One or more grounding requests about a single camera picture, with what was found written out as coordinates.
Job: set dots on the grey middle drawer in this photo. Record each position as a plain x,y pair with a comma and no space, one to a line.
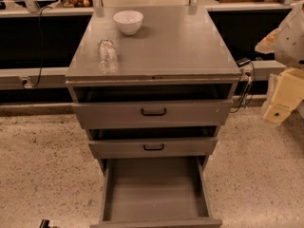
154,142

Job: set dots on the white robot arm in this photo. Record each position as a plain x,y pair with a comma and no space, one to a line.
289,45

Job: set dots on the clear plastic water bottle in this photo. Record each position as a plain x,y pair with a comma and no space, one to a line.
108,62

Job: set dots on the white ceramic bowl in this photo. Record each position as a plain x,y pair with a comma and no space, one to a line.
128,21

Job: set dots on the grey drawer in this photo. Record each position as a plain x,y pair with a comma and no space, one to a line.
155,193
147,106
154,142

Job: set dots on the grey metal drawer cabinet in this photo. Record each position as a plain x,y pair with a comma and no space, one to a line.
174,46

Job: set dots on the grey metal rail frame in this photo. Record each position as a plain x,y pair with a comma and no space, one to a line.
16,77

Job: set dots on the small black floor object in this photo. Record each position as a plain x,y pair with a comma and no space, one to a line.
44,224

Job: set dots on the grey top drawer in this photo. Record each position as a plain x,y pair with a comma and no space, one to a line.
147,106

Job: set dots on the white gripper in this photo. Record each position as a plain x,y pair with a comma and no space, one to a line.
292,45

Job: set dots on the grey bottom drawer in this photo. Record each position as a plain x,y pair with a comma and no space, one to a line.
155,193

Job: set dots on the black power adapter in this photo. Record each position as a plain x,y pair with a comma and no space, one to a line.
243,62

